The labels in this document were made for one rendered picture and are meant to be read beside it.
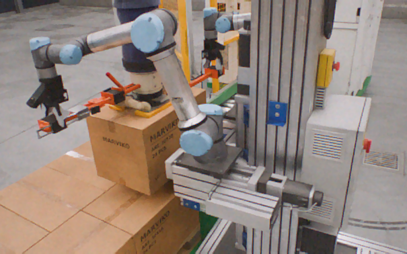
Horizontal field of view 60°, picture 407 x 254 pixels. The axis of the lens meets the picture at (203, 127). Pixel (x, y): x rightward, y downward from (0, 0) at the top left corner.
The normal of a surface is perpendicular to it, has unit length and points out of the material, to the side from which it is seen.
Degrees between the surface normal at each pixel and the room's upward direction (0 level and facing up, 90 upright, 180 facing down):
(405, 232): 0
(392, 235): 0
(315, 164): 90
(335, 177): 90
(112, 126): 90
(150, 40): 83
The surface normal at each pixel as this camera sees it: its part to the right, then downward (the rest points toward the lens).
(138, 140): -0.52, 0.40
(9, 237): -0.04, -0.89
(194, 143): -0.22, 0.56
